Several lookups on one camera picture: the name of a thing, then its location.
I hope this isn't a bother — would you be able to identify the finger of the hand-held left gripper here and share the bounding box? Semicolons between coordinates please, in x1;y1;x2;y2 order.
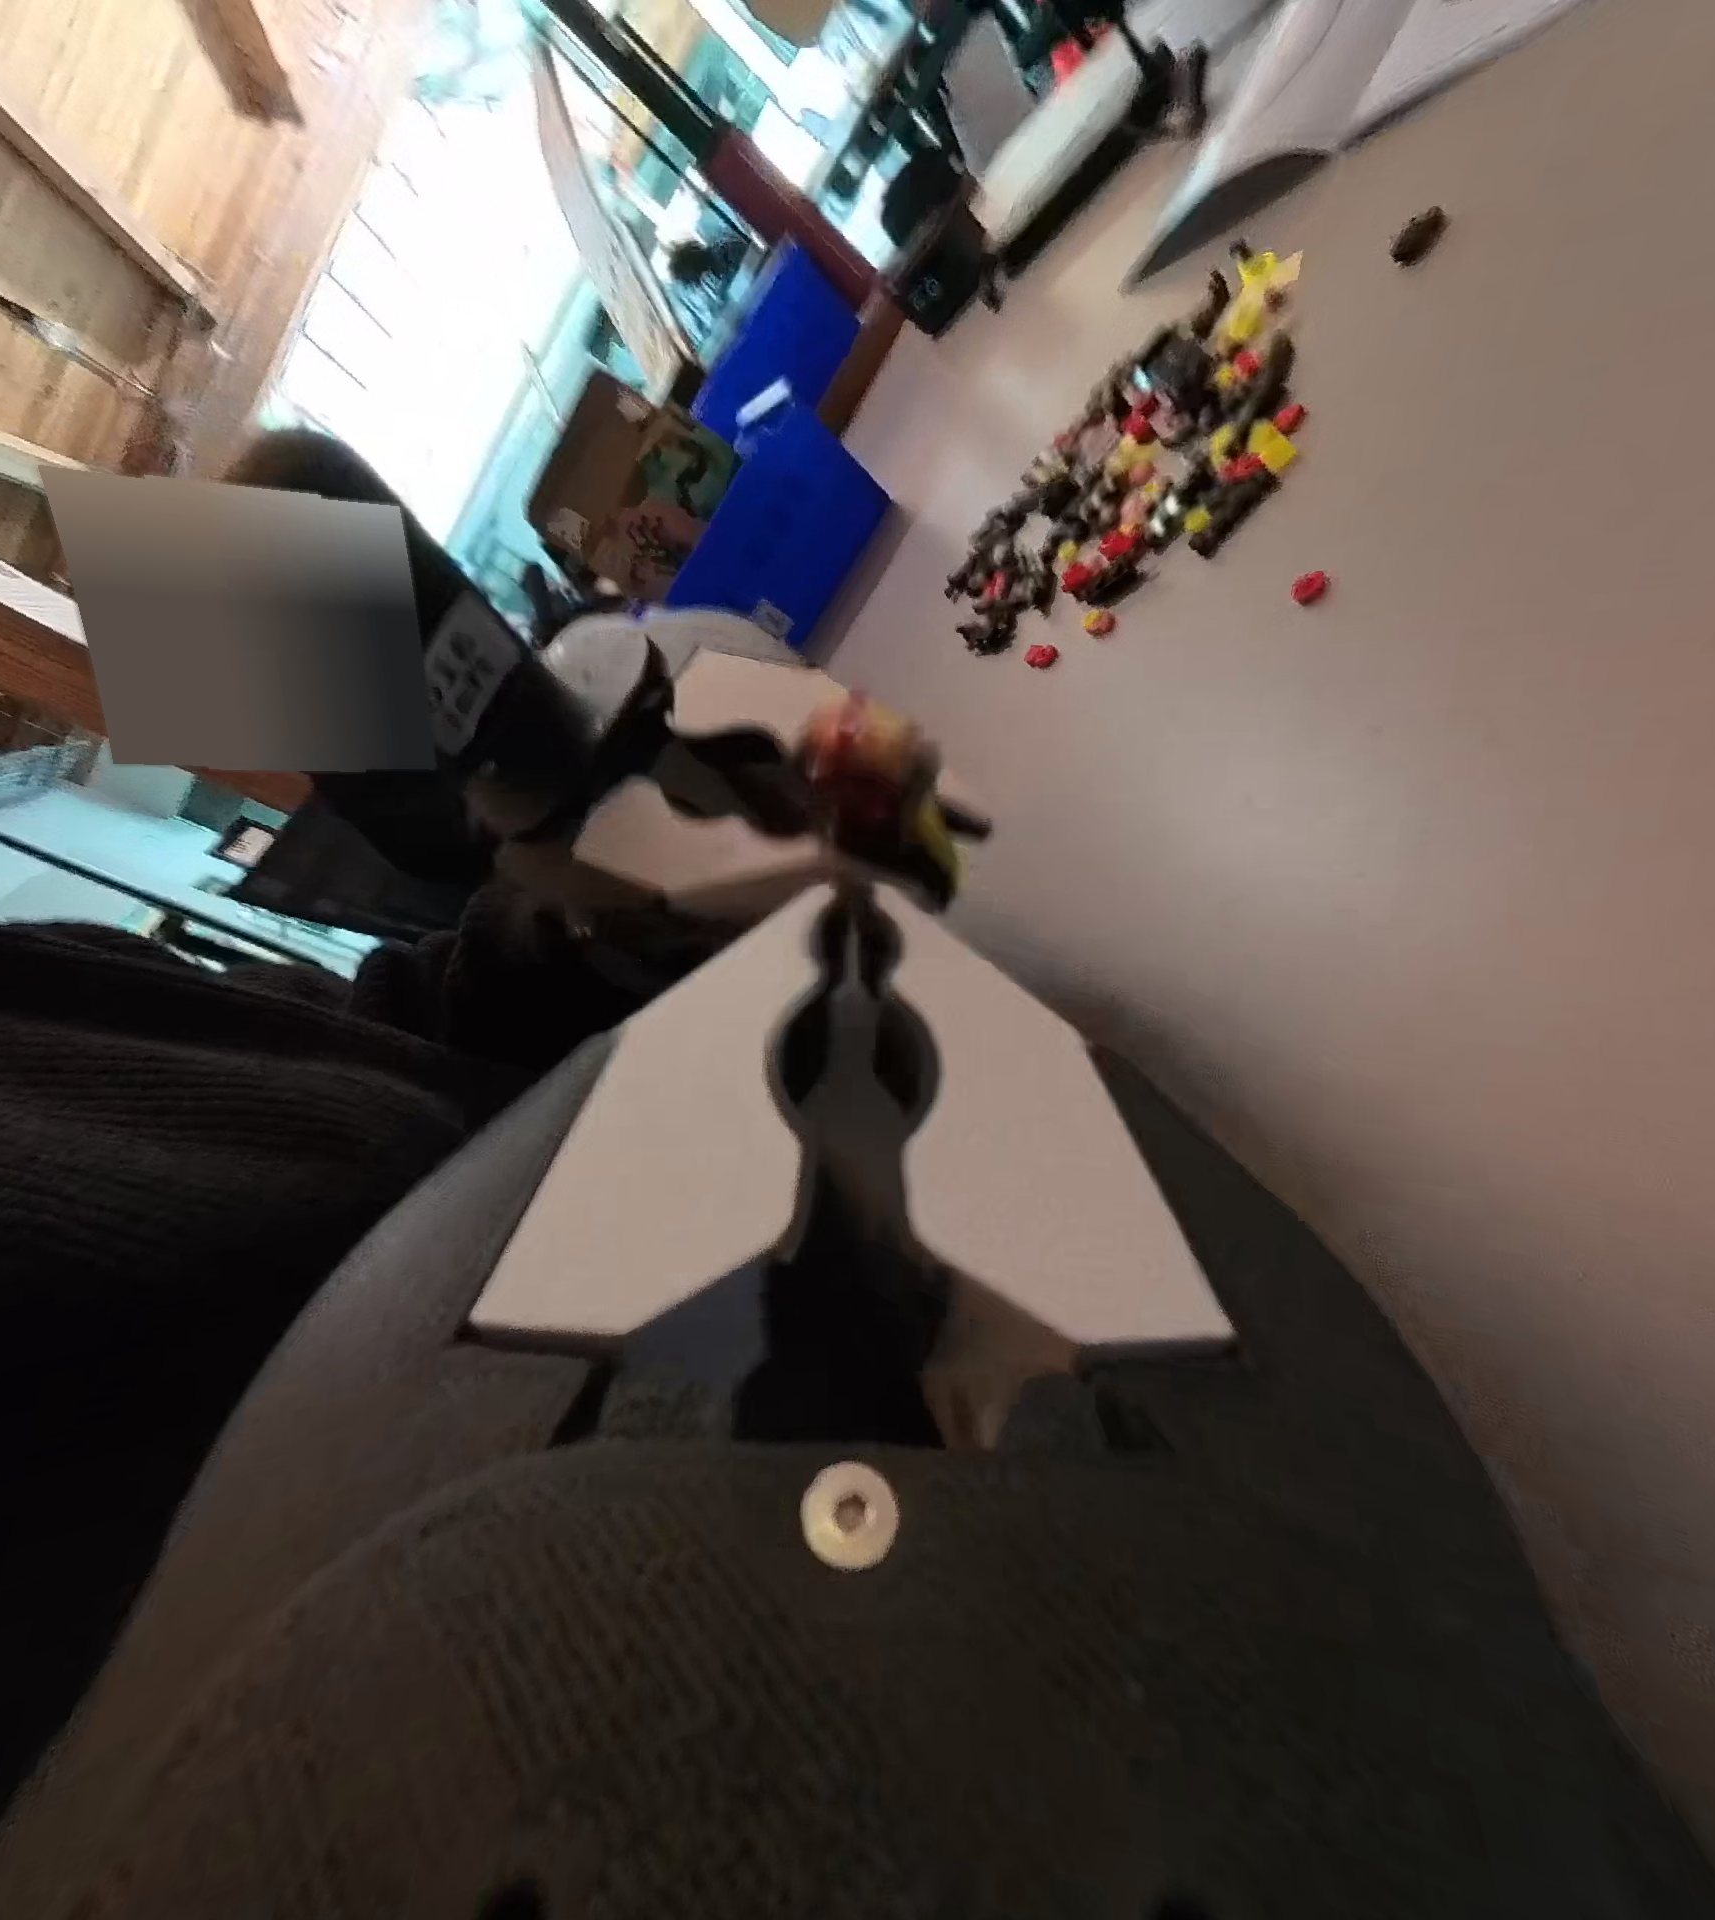
570;782;826;919
660;643;860;821

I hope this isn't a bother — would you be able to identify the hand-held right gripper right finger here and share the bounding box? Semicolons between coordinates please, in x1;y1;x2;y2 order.
858;892;1238;1450

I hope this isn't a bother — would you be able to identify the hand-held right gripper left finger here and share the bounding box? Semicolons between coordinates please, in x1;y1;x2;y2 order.
468;884;862;1356

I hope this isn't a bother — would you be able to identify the yellow red lego car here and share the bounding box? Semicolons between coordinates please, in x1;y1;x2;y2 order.
794;685;994;909

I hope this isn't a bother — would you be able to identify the pile of lego pieces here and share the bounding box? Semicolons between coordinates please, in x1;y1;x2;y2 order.
948;240;1316;671

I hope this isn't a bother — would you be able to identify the person's left forearm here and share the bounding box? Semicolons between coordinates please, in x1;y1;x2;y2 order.
354;884;740;1051

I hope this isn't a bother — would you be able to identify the cardboard lego box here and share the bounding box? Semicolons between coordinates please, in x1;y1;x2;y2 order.
524;372;740;594

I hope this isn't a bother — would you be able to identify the lego instruction booklet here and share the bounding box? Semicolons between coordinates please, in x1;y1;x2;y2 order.
1120;0;1594;293

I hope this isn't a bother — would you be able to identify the blue bin with white tag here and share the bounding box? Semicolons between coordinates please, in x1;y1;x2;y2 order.
666;404;896;654

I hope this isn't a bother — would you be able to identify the blue plastic bin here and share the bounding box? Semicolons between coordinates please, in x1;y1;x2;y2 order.
690;240;866;438

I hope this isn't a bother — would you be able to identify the black device green light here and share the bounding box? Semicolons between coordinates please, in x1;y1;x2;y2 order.
888;185;1002;340

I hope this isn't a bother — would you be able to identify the dark red cushion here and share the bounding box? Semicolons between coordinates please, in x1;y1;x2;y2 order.
708;125;882;293

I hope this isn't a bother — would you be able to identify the person's black sweater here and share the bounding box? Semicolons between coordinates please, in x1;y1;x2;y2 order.
0;913;604;1920

